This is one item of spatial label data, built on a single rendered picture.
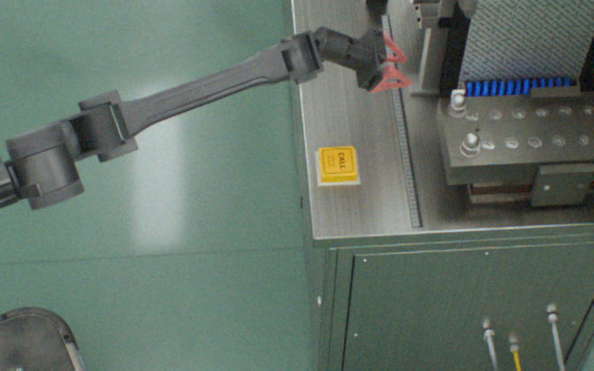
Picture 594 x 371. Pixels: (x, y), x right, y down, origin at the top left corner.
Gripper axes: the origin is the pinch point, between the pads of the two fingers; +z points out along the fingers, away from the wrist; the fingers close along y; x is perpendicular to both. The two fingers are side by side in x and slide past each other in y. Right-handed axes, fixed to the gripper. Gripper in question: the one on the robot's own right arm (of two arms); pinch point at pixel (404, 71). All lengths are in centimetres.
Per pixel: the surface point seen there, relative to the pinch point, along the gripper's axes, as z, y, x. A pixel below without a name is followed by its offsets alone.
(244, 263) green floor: 27, -22, -108
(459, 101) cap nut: 7.5, 8.6, 5.3
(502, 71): 16.7, 1.0, 9.0
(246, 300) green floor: 27, -10, -108
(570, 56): 25.4, 1.1, 18.6
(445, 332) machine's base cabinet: 40, 26, -46
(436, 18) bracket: 1.9, -6.5, 9.3
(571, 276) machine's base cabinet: 48, 27, -14
